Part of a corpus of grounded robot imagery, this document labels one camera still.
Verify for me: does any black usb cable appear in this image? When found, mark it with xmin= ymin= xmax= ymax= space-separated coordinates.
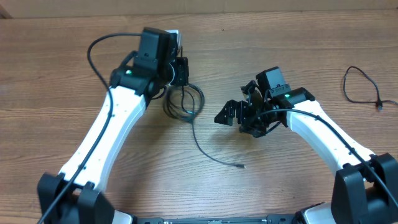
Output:
xmin=162 ymin=46 xmax=248 ymax=169
xmin=343 ymin=65 xmax=398 ymax=110

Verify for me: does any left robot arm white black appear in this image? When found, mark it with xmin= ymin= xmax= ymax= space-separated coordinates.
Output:
xmin=37 ymin=27 xmax=188 ymax=223

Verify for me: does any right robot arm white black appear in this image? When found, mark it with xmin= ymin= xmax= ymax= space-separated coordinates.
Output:
xmin=214 ymin=67 xmax=397 ymax=223

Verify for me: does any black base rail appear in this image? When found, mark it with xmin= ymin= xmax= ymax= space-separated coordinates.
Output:
xmin=114 ymin=202 xmax=330 ymax=224

